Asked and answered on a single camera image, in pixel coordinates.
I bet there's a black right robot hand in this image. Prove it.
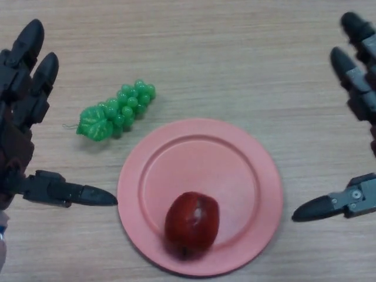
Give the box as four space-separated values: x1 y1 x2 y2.
291 12 376 223

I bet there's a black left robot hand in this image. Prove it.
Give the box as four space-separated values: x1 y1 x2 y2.
0 19 119 211

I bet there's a red apple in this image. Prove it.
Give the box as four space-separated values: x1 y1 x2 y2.
164 191 220 261

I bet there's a pink round plate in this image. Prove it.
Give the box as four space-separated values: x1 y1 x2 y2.
116 117 284 277

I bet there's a green plastic grape bunch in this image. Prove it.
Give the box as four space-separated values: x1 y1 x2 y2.
62 78 157 142

